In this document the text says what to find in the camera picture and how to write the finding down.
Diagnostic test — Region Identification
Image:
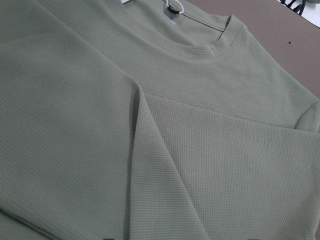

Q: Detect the olive green long-sleeve shirt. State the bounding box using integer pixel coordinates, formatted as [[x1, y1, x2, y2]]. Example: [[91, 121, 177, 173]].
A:
[[0, 0, 320, 240]]

